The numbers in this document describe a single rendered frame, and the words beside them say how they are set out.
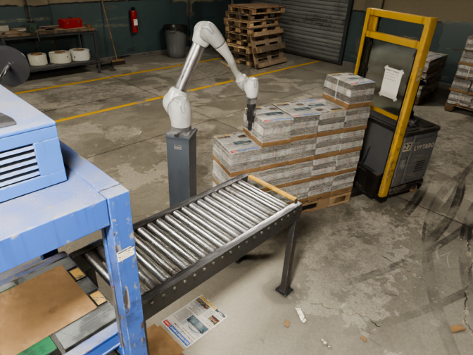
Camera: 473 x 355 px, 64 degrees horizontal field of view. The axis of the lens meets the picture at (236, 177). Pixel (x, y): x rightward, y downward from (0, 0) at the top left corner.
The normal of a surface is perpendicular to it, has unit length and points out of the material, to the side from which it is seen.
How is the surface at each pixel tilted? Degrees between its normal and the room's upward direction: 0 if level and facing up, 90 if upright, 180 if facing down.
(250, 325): 0
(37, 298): 0
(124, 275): 90
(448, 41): 90
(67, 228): 90
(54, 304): 0
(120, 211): 90
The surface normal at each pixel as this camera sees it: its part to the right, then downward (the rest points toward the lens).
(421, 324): 0.04, -0.87
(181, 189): -0.20, 0.48
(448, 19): -0.70, 0.33
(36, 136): 0.71, 0.37
